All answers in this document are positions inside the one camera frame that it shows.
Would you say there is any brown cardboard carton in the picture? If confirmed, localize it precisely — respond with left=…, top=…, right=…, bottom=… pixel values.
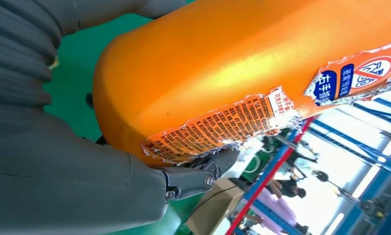
left=185, top=178, right=245, bottom=235

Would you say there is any red metal beam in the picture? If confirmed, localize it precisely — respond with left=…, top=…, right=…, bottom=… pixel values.
left=225, top=116, right=317, bottom=235

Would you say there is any person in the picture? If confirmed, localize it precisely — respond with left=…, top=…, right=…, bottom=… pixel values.
left=255, top=186, right=308, bottom=234

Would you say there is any blue metal rack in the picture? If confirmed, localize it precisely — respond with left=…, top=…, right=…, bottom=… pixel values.
left=234, top=97, right=391, bottom=235

